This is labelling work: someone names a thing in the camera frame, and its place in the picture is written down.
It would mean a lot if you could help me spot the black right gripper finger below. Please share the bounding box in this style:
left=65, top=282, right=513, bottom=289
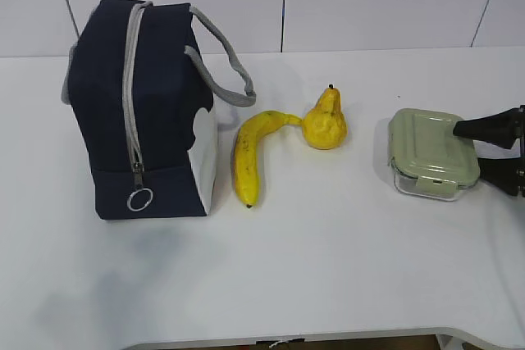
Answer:
left=478, top=157, right=524, bottom=197
left=453, top=107, right=524, bottom=149

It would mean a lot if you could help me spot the glass container green lid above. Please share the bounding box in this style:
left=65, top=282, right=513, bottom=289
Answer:
left=388, top=108, right=481, bottom=202

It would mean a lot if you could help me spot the yellow pear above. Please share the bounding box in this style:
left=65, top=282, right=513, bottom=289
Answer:
left=302, top=84, right=348, bottom=150

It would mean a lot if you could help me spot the yellow banana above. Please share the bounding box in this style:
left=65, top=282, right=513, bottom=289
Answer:
left=231, top=110, right=302, bottom=208

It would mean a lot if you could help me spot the navy blue lunch bag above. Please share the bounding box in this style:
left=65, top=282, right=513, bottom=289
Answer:
left=60, top=0, right=258, bottom=220

